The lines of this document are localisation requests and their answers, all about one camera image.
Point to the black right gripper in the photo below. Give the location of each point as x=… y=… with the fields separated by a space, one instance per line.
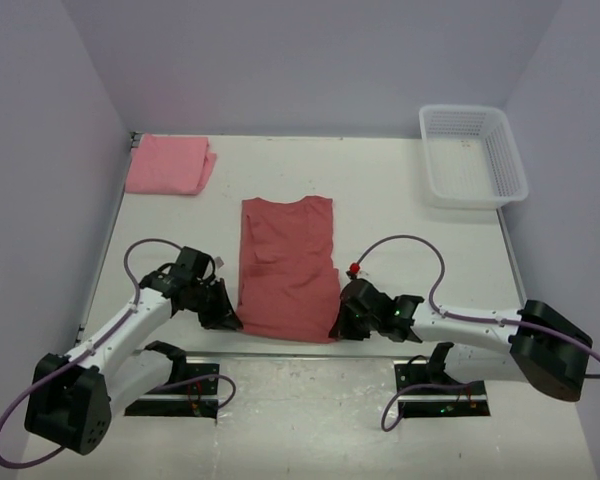
x=353 y=310

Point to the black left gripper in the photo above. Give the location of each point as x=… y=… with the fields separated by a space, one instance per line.
x=215 y=304

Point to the red t shirt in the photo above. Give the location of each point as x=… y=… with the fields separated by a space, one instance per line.
x=288 y=286

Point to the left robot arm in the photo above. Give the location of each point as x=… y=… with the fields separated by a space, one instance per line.
x=75 y=396

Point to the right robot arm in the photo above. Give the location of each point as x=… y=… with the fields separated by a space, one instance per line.
x=540 y=348

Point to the folded pink t shirt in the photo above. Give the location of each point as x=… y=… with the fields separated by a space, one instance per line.
x=170 y=165

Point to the white plastic basket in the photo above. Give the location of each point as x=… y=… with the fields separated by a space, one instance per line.
x=471 y=160

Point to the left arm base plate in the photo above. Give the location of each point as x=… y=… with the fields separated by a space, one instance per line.
x=196 y=400

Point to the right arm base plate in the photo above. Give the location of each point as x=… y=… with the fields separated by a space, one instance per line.
x=427 y=402

